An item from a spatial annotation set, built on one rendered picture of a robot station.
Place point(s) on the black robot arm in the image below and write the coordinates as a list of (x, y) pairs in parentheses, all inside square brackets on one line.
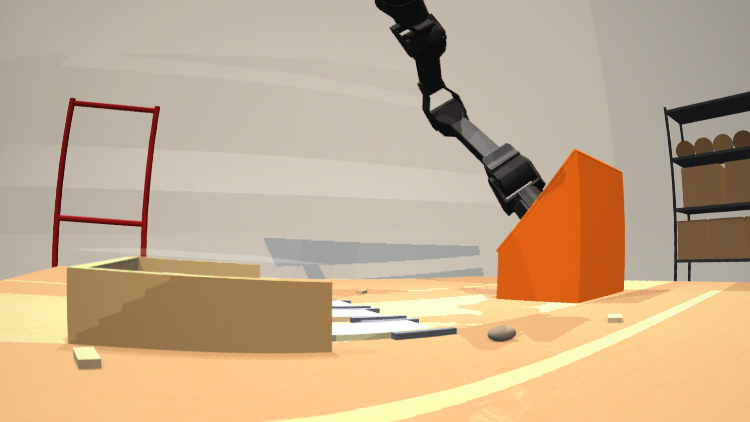
[(506, 169)]

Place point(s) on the grey smooth pebble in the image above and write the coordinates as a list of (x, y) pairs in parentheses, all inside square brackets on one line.
[(501, 333)]

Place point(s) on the white rectangular block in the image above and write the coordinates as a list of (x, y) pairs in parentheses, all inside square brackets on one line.
[(86, 358)]

